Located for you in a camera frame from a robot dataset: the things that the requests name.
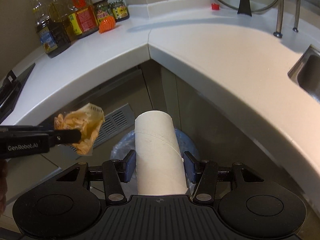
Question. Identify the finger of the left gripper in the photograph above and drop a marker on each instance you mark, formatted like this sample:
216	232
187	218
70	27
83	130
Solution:
64	136

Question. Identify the yellow oil bottle behind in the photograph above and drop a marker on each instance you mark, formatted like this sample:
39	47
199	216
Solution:
58	13

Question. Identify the white cardboard paper roll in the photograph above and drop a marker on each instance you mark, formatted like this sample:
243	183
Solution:
159	164

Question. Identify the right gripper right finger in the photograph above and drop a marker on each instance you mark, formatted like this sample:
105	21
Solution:
204	175

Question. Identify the yellow snack wrapper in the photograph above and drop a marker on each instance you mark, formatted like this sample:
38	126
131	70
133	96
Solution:
88	120

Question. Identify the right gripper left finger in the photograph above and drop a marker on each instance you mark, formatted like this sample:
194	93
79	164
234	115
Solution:
116	172

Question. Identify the stainless steel sink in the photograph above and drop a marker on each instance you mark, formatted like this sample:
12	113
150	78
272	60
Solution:
306	72

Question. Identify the yellow label sauce jar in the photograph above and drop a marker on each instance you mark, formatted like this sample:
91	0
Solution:
119	10

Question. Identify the orange mesh scrubber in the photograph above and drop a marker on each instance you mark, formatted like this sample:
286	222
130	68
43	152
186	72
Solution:
107	24

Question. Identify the operator left hand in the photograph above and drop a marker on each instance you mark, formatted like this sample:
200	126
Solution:
3	184

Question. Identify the green label bean paste jar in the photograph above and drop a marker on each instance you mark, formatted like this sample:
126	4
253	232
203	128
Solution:
102	10

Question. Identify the oil bottle red handle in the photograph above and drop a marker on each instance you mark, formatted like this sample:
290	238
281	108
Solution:
82	17

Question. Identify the red bottle cap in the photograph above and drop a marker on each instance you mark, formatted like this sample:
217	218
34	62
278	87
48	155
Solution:
215	6

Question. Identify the silver cabinet vent grille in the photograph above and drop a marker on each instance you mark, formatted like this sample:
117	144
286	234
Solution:
115	122

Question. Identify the dark soy sauce bottle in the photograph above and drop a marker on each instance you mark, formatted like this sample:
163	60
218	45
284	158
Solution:
53	35

